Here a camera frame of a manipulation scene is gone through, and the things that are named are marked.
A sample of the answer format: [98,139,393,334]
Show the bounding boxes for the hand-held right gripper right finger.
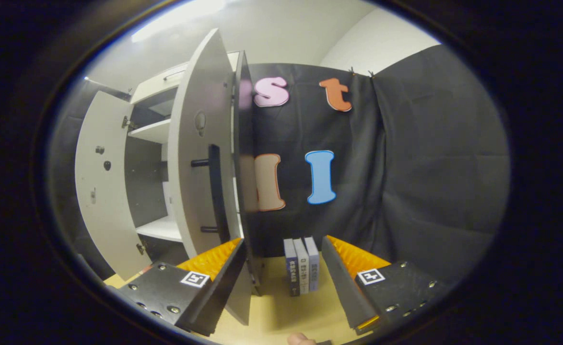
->
[321,235,450,336]

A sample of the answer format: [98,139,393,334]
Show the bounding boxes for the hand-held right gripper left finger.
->
[116,237,247,337]

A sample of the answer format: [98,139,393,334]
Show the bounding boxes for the white cabinet door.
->
[167,28,253,326]
[74,91,152,282]

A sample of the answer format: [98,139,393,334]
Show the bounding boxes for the white cabinet shelf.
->
[136,216,184,242]
[128,119,172,144]

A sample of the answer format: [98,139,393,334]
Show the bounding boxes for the grey and white cabinet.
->
[121,50,268,298]

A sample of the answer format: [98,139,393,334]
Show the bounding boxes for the white cabinet drawer front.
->
[129,50,240,105]

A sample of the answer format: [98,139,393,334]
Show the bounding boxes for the light blue book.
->
[304,236,319,292]

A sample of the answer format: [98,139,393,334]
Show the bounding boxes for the grey book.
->
[293,238,309,295]

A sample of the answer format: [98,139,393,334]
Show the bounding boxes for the black door handle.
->
[190,144,232,244]

